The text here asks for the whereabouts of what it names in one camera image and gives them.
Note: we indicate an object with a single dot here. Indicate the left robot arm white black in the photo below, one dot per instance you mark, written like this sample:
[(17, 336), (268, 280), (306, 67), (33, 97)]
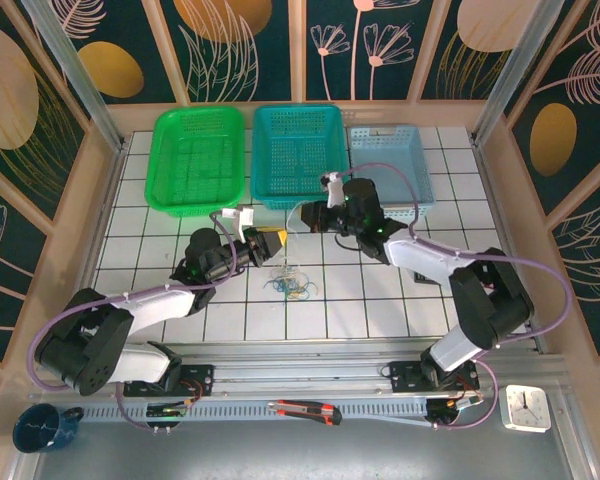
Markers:
[(155, 302)]

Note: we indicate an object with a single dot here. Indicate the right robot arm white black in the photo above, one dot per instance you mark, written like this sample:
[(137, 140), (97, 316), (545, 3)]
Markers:
[(420, 255)]

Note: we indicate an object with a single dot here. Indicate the light blue plastic basket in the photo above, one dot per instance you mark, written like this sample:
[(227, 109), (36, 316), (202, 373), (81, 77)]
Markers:
[(375, 145)]

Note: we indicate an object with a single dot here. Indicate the teal plastic basket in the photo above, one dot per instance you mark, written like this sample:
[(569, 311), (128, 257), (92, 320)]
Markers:
[(295, 150)]

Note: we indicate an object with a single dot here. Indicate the green plastic basket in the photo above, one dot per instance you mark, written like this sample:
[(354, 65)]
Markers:
[(195, 160)]

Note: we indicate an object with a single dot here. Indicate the red black utility knife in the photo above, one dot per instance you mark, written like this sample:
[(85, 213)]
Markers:
[(305, 411)]

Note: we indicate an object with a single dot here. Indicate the small black circuit board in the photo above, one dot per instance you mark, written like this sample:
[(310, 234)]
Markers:
[(450, 407), (167, 411)]

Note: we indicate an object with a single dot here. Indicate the dark blue mug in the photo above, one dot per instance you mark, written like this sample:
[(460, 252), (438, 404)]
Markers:
[(35, 430)]

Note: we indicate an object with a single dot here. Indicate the white square clock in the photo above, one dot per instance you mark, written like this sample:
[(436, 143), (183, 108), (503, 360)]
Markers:
[(525, 407)]

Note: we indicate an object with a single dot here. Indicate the aluminium side rail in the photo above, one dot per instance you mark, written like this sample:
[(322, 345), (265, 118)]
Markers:
[(502, 225), (105, 215)]

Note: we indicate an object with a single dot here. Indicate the aluminium mounting rail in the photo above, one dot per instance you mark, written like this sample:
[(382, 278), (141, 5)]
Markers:
[(300, 372)]

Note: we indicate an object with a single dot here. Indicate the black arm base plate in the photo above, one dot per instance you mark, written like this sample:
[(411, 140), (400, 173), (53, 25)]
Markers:
[(405, 377), (202, 375)]

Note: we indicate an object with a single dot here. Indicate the aluminium frame post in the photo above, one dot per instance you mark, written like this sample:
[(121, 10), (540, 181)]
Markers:
[(522, 75), (77, 75)]

